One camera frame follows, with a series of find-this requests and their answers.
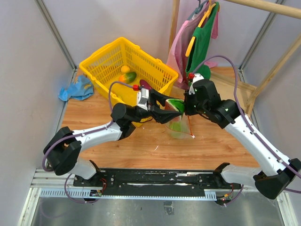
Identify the watermelon slice toy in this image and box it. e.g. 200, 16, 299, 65
165, 98, 185, 114

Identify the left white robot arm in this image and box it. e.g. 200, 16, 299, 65
43, 88, 183, 186

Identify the wooden clothes rack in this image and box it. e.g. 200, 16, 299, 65
168, 0, 301, 122

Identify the yellow plastic basket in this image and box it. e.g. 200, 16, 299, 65
79, 37, 178, 106

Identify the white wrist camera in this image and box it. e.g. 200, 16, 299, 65
188, 73, 204, 95
136, 88, 150, 111

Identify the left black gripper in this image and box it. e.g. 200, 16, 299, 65
129, 89, 183, 124

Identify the green shirt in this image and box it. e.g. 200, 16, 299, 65
185, 2, 220, 79

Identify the pink shirt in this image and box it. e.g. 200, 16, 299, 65
166, 3, 219, 89

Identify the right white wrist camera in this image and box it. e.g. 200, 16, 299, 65
188, 73, 204, 95

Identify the yellow lemon toy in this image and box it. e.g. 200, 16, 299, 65
121, 65, 130, 73

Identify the yellow clothes hanger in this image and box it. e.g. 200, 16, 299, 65
184, 1, 217, 58

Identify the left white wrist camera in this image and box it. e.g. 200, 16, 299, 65
136, 88, 150, 111

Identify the clear zip top bag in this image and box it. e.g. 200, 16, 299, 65
165, 114, 195, 139

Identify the grey clothes hanger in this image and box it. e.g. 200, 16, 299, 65
187, 0, 208, 20

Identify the blue cloth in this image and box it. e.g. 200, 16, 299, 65
58, 75, 94, 102

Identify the purple eggplant toy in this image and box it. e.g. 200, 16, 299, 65
139, 80, 152, 90

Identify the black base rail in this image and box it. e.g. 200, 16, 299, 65
73, 168, 241, 199

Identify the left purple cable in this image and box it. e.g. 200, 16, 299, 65
42, 81, 141, 204

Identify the green cabbage toy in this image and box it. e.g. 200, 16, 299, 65
168, 122, 190, 139

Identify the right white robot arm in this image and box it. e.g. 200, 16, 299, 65
184, 78, 301, 200

